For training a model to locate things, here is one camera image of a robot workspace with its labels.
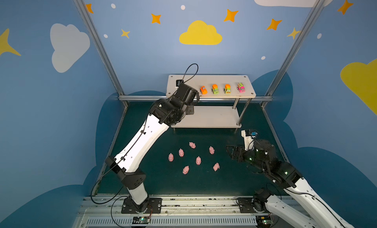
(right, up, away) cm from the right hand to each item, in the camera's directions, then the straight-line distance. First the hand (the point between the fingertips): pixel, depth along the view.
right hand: (233, 144), depth 71 cm
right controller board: (+16, -38, 0) cm, 41 cm away
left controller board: (-45, -37, -1) cm, 58 cm away
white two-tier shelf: (-10, +14, +35) cm, 39 cm away
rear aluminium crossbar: (-15, +24, +5) cm, 29 cm away
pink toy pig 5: (-16, -13, +17) cm, 27 cm away
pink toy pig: (-20, -5, +24) cm, 32 cm away
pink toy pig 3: (-33, -12, +19) cm, 40 cm away
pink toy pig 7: (-6, -16, +15) cm, 22 cm away
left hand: (-22, +21, -2) cm, 31 cm away
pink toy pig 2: (-27, -9, +20) cm, 35 cm away
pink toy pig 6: (-24, -18, +14) cm, 33 cm away
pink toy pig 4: (-7, -8, +22) cm, 24 cm away
